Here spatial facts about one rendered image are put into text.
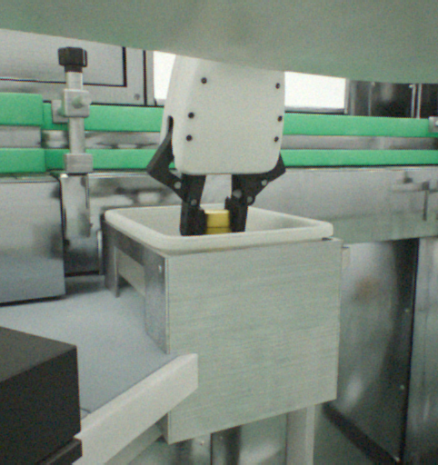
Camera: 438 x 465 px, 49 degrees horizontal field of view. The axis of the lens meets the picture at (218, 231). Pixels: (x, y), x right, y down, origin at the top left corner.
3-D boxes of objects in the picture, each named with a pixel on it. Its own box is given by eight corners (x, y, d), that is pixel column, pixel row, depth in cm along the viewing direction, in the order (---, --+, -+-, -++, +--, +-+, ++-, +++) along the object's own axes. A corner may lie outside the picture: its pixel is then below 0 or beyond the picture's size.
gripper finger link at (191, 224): (194, 169, 44) (188, 236, 47) (162, 170, 43) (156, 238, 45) (209, 180, 42) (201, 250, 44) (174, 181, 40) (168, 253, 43)
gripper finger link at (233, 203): (257, 168, 47) (247, 231, 50) (228, 169, 46) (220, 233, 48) (273, 178, 44) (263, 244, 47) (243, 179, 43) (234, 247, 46)
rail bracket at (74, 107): (75, 169, 61) (71, 66, 59) (105, 174, 46) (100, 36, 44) (51, 169, 60) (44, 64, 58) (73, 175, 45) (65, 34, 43)
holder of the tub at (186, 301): (214, 262, 69) (214, 208, 68) (339, 321, 45) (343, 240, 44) (94, 275, 62) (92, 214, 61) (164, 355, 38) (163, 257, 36)
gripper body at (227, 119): (265, 39, 44) (249, 158, 49) (160, 26, 40) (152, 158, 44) (313, 45, 38) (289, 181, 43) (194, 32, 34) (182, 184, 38)
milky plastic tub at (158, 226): (233, 266, 65) (233, 202, 63) (343, 318, 45) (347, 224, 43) (102, 281, 57) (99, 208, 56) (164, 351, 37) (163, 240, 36)
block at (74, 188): (82, 225, 60) (79, 170, 59) (97, 238, 52) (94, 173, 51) (52, 228, 59) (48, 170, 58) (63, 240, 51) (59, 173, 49)
